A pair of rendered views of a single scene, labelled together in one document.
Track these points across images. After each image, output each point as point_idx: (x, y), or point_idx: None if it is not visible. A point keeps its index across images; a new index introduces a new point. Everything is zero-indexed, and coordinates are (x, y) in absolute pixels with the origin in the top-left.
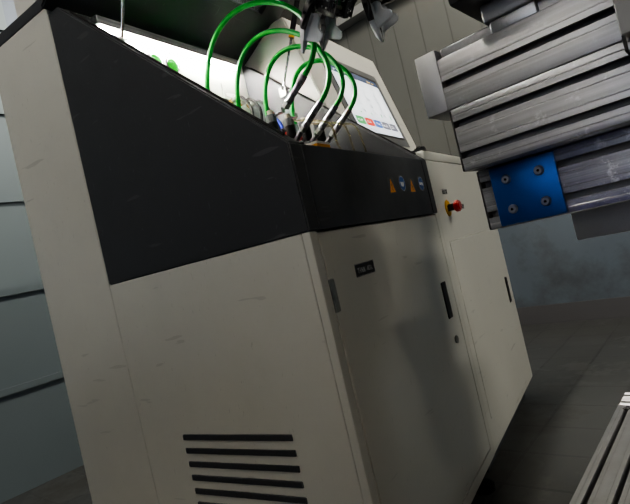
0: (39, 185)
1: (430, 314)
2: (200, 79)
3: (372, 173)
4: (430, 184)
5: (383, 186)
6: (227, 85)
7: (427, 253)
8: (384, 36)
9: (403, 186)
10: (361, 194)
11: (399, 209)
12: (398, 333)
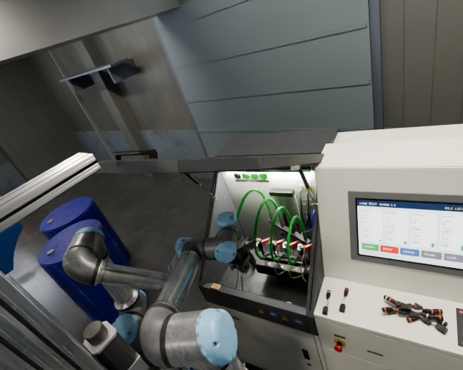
0: None
1: (283, 346)
2: (281, 179)
3: (244, 303)
4: (314, 326)
5: (253, 308)
6: (300, 180)
7: (291, 337)
8: (253, 274)
9: (273, 315)
10: (234, 305)
11: (265, 318)
12: (251, 335)
